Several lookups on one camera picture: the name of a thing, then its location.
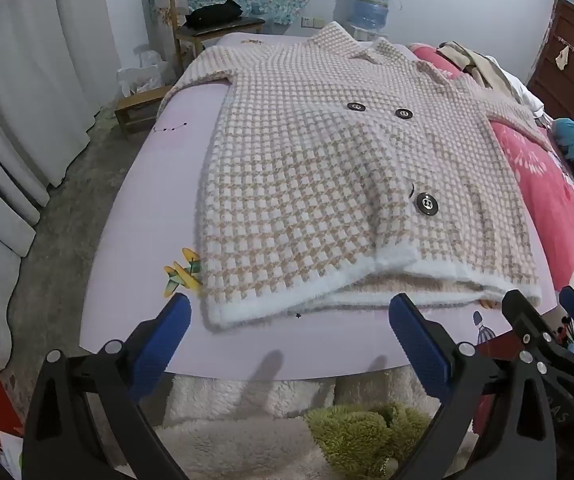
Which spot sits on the white fluffy rug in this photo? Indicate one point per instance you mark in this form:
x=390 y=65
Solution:
x=232 y=410

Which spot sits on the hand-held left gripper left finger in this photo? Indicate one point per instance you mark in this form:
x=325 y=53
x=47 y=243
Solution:
x=167 y=340

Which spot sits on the brown wooden door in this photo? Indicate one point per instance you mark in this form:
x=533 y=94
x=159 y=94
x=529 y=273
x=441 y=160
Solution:
x=562 y=85

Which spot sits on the white plastic bags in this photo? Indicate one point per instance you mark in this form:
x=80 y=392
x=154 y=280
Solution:
x=142 y=72

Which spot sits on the white curtain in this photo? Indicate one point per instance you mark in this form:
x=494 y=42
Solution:
x=27 y=85

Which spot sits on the blue water bottle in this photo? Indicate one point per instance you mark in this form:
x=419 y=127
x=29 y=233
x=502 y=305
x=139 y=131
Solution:
x=373 y=5

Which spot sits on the small beige hanging cloth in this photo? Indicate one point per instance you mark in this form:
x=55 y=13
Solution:
x=562 y=57

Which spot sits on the black bag on chair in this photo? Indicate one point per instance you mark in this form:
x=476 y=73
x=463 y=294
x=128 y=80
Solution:
x=214 y=14

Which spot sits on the wall socket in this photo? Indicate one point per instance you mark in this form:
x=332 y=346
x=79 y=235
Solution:
x=313 y=22

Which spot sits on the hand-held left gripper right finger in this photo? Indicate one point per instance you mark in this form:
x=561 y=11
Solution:
x=419 y=345

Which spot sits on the wooden chair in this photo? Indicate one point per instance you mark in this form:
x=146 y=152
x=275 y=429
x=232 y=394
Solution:
x=217 y=27

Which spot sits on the green plush mat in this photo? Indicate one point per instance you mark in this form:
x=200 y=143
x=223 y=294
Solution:
x=362 y=435

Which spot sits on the white cloth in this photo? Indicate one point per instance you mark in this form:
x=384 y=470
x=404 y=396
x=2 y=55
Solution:
x=522 y=90

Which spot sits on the beige white houndstooth coat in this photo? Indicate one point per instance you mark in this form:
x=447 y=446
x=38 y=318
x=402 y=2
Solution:
x=317 y=170

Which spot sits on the beige clothes pile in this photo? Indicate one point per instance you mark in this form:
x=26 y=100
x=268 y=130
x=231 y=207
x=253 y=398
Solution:
x=467 y=60

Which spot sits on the pink floral blanket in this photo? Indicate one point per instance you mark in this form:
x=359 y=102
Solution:
x=542 y=190

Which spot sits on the low wooden stool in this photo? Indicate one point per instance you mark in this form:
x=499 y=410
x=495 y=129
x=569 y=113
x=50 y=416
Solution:
x=137 y=105

